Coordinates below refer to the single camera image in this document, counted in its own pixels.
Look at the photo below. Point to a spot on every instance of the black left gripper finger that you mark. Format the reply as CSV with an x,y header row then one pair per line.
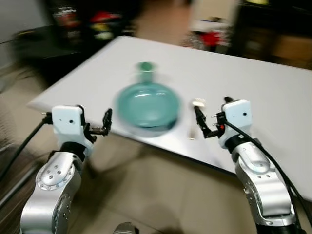
x,y
107,121

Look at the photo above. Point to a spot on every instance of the black chair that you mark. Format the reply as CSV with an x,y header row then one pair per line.
x,y
53,48

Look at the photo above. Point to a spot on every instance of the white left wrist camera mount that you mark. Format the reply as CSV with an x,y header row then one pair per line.
x,y
67,121

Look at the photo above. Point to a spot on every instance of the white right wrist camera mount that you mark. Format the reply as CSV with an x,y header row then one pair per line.
x,y
236,117

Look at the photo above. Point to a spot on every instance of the dark cabinet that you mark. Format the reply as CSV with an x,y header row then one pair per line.
x,y
273,29

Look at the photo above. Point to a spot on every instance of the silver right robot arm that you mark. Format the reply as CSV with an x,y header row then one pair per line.
x,y
263,185

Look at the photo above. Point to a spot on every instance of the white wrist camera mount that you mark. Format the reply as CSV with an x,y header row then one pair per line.
x,y
236,117
67,121

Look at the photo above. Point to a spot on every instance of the small red object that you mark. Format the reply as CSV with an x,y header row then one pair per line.
x,y
210,39

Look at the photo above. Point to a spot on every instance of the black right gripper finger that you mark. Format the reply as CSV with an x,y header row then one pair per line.
x,y
200,119

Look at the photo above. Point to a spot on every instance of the grey robot leg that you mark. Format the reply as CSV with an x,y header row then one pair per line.
x,y
126,228

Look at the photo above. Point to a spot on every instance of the red and yellow package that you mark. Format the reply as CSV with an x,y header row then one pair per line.
x,y
105,24

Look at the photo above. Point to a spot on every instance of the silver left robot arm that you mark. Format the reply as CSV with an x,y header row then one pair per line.
x,y
51,185

